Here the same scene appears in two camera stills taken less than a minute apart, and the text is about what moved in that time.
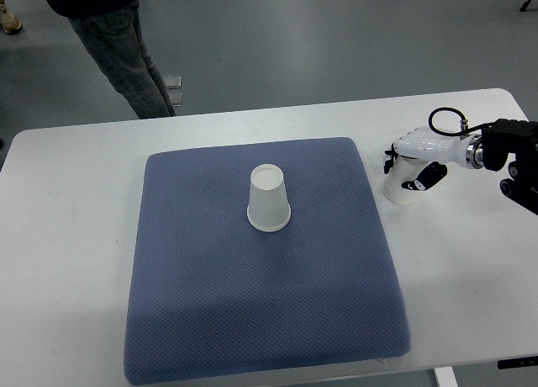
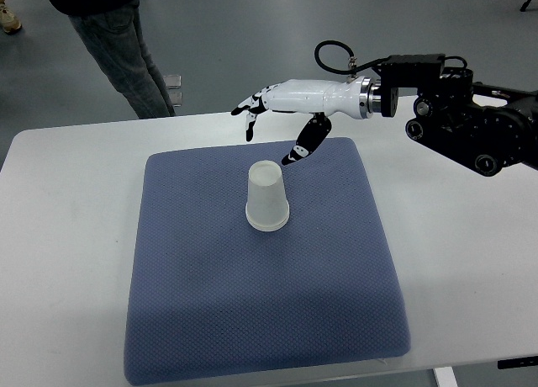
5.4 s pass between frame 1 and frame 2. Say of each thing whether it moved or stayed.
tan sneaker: stayed
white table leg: stayed
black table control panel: stayed
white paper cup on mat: stayed
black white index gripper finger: moved
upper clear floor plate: stayed
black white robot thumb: moved
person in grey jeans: stayed
